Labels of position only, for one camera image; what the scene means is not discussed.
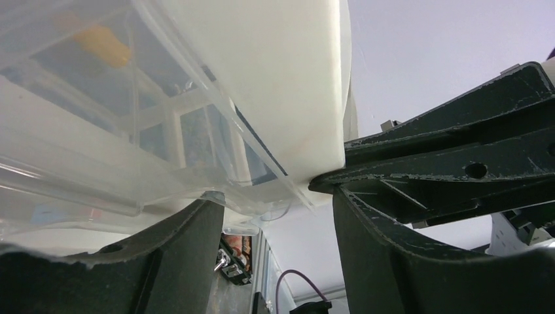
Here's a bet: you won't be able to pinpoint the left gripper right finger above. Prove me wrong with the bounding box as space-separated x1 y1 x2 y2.
332 187 554 313

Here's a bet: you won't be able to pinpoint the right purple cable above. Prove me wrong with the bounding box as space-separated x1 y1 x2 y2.
274 269 329 314

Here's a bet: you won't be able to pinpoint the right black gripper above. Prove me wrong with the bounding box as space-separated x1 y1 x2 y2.
309 62 554 226

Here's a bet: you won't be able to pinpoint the white plastic drawer unit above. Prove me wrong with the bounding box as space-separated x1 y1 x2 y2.
1 1 357 255

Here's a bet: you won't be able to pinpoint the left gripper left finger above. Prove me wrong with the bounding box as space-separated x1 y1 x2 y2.
1 200 224 313

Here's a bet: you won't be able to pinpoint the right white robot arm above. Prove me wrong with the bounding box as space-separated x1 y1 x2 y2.
309 62 554 256

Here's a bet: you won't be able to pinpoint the black open carrying case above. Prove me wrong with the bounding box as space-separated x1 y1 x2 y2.
214 234 253 286

